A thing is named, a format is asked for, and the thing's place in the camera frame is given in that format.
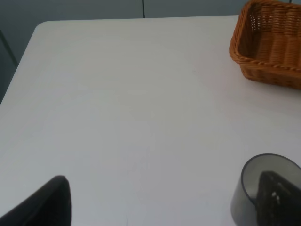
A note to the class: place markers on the brown wicker basket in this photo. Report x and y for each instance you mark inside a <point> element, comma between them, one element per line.
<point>266,42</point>

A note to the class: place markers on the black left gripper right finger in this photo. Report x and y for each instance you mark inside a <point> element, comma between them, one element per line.
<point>278,201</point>

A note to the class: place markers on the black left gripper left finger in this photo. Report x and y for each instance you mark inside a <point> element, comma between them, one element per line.
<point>49,206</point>

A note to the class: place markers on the grey translucent cup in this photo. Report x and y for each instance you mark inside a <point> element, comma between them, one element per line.
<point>243,204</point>

